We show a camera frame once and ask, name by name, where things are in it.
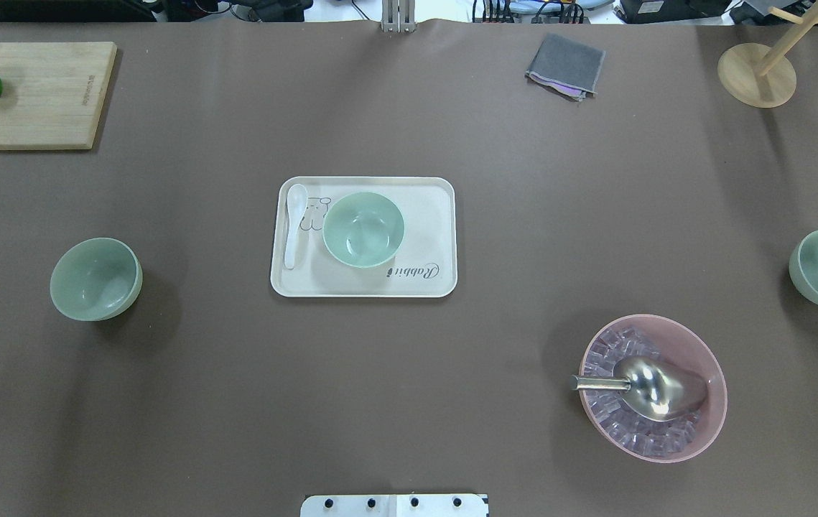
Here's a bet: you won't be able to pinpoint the green bowl on tray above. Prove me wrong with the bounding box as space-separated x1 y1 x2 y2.
322 191 405 268

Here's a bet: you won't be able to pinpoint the cream rabbit tray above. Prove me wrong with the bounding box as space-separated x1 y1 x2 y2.
270 176 458 298

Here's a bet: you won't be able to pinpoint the white ceramic spoon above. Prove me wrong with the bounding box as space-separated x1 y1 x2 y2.
284 183 308 269

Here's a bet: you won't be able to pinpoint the grey folded cloth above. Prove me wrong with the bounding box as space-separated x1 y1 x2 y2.
526 34 606 101

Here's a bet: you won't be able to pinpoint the clear ice cubes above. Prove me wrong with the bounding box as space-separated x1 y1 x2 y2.
584 327 700 458

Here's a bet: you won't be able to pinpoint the metal ice scoop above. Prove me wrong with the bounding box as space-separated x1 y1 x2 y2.
569 355 707 422

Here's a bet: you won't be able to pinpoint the pink bowl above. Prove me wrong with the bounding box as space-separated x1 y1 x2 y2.
578 314 728 464

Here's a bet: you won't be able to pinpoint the wooden cutting board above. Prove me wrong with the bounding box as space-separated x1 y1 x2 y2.
0 42 117 151

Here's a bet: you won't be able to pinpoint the wooden mug tree stand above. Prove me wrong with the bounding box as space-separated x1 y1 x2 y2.
717 1 818 108

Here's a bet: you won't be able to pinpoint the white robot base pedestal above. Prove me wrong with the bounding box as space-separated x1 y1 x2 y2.
299 493 490 516

